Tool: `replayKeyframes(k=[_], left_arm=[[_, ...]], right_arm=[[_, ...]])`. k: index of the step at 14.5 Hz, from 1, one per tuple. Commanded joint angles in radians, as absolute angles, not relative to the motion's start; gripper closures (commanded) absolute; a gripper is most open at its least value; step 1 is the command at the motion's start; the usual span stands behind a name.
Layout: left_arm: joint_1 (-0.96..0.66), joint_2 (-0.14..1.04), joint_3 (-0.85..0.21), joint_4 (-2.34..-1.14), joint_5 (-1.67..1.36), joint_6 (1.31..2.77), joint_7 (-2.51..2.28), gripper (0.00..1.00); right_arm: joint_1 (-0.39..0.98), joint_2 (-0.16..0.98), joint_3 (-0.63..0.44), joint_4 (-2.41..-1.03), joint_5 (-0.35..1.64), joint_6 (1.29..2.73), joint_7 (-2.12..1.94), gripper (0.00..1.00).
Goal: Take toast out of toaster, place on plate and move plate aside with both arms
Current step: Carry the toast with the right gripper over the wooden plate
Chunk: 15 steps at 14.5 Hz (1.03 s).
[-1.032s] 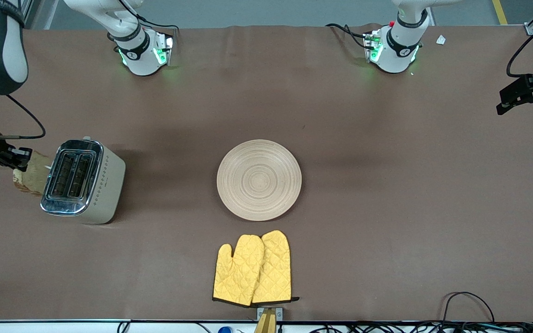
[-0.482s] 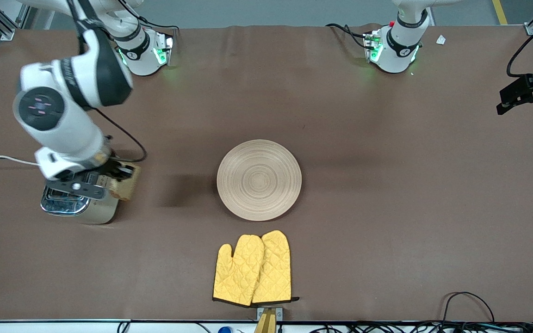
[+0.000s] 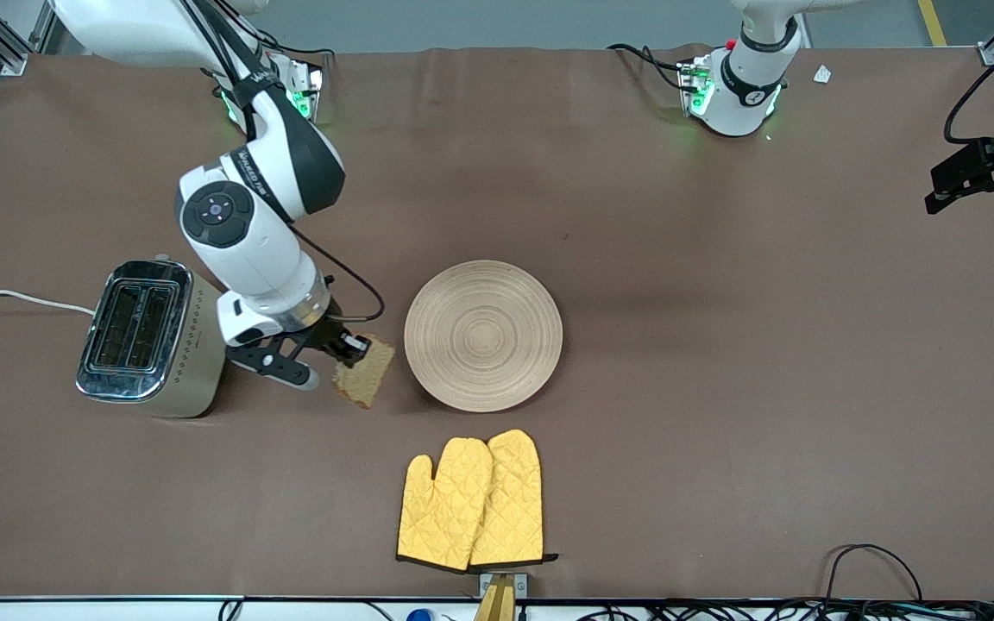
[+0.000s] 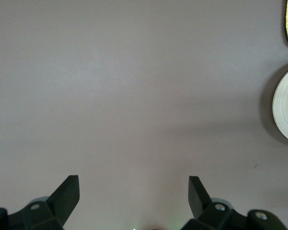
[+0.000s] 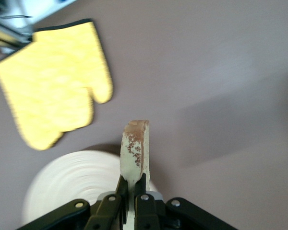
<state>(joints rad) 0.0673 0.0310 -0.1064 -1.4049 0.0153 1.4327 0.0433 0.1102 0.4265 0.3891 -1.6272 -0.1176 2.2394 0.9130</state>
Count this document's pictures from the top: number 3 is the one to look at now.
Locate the white toaster power cord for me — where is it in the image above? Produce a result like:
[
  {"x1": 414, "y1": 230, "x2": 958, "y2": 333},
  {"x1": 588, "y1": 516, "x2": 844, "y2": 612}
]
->
[{"x1": 0, "y1": 287, "x2": 97, "y2": 317}]

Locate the yellow quilted oven mitt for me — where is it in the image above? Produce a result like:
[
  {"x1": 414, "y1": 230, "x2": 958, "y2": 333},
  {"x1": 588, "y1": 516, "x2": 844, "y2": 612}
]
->
[
  {"x1": 396, "y1": 437, "x2": 495, "y2": 572},
  {"x1": 469, "y1": 429, "x2": 559, "y2": 568}
]

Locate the black arm base cable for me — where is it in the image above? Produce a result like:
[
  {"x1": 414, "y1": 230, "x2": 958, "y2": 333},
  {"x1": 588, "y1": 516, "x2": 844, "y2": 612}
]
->
[
  {"x1": 607, "y1": 43, "x2": 696, "y2": 94},
  {"x1": 255, "y1": 30, "x2": 331, "y2": 61}
]

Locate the black left arm base cable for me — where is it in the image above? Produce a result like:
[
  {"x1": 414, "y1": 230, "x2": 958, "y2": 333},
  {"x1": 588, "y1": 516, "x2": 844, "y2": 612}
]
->
[{"x1": 607, "y1": 43, "x2": 696, "y2": 94}]

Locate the round wooden plate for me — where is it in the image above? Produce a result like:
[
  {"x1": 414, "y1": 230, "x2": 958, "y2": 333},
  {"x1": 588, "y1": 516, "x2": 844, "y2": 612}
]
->
[{"x1": 404, "y1": 260, "x2": 564, "y2": 413}]

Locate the black looped cable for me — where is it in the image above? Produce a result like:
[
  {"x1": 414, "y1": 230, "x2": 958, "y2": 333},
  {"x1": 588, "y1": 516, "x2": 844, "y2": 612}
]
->
[{"x1": 823, "y1": 543, "x2": 926, "y2": 605}]

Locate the brown table cover sheet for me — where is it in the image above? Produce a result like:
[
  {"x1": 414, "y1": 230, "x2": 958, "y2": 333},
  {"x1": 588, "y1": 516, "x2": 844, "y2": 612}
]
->
[{"x1": 0, "y1": 43, "x2": 994, "y2": 601}]

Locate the black cable bundle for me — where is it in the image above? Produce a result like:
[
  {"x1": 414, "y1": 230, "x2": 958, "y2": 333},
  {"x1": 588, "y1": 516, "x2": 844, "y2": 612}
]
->
[{"x1": 575, "y1": 598, "x2": 994, "y2": 621}]

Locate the black right arm base cable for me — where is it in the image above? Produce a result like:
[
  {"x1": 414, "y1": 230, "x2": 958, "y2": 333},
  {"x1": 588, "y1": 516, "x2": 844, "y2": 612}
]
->
[{"x1": 255, "y1": 30, "x2": 331, "y2": 61}]

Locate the silver and beige toaster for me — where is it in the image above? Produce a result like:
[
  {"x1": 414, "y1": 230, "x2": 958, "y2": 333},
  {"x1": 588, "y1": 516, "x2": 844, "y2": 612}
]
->
[{"x1": 76, "y1": 256, "x2": 236, "y2": 419}]

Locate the brown toast slice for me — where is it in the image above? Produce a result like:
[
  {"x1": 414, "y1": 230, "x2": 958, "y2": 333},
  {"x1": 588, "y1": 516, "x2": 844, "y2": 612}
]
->
[{"x1": 331, "y1": 335, "x2": 396, "y2": 410}]

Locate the grey metal bracket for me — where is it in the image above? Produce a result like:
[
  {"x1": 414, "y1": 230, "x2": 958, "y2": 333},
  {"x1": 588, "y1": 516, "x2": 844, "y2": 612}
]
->
[{"x1": 479, "y1": 572, "x2": 530, "y2": 599}]

